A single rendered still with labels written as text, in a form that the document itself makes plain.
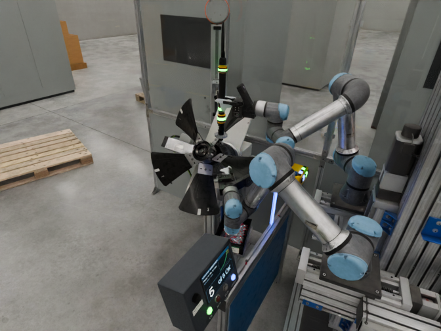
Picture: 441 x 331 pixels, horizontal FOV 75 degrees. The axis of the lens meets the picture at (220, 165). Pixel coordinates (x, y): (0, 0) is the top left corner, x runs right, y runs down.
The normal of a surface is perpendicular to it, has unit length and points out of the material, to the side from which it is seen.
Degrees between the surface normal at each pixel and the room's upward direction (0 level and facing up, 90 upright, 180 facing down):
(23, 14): 90
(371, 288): 0
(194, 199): 51
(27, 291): 0
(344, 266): 94
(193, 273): 15
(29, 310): 0
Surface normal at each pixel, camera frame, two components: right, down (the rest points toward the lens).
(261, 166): -0.70, 0.29
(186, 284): -0.20, -0.90
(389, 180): -0.39, 0.47
